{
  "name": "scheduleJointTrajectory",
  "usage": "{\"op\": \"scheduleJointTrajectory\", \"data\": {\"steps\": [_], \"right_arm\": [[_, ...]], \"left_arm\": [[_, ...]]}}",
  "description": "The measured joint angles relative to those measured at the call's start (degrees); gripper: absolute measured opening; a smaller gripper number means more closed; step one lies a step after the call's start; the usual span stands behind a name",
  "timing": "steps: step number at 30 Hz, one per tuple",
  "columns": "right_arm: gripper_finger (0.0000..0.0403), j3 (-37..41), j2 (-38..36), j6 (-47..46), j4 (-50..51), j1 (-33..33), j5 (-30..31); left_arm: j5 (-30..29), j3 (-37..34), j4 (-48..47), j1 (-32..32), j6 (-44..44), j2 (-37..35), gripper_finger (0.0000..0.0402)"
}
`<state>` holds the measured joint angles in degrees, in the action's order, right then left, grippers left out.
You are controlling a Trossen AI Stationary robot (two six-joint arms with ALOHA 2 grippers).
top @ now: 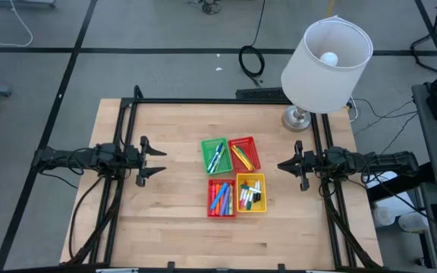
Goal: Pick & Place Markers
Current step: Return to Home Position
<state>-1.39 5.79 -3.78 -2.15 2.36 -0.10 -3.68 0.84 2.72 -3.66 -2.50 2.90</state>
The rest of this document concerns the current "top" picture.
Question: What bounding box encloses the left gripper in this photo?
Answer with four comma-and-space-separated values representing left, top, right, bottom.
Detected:
124, 135, 168, 187

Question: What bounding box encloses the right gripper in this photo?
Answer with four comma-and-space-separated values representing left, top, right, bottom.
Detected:
276, 139, 332, 192

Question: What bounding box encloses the blue capped thin marker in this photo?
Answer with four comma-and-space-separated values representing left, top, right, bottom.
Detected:
207, 143, 224, 171

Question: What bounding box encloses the green capped thin marker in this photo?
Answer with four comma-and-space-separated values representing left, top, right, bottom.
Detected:
210, 151, 225, 174

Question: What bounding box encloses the purple highlighter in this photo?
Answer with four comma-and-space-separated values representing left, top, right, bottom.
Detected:
220, 185, 231, 217

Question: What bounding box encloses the red plastic basket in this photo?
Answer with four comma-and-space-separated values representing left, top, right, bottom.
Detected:
206, 178, 237, 219
228, 136, 262, 174

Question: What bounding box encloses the orange thin marker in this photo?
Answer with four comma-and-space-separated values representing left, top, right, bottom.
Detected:
234, 145, 255, 171

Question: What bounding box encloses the yellow plastic basket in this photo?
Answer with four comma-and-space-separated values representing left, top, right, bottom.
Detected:
235, 172, 268, 214

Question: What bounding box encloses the yellow thin marker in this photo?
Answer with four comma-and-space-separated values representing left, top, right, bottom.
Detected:
231, 145, 253, 172

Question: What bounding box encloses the green plastic basket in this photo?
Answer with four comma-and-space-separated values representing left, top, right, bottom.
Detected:
200, 136, 234, 176

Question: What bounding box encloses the table lamp white shade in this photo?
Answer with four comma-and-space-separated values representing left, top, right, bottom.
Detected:
280, 14, 375, 133

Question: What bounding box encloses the white paper roll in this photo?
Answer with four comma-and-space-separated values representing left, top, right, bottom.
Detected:
398, 211, 429, 234
371, 206, 397, 228

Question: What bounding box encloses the black bar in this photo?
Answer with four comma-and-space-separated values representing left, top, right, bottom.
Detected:
366, 162, 436, 202

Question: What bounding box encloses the black aluminium table frame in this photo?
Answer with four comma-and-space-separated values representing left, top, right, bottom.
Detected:
58, 84, 385, 273

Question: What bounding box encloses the thin black floor cable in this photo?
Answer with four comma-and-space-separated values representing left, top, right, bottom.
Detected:
350, 97, 420, 147

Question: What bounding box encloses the coiled black floor cable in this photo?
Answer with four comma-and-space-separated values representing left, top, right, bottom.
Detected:
237, 0, 267, 87

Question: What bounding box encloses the tangled black cable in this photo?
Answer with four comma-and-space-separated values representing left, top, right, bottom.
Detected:
187, 0, 224, 16

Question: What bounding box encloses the white floor cable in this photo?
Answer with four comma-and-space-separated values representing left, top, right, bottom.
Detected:
0, 0, 35, 49

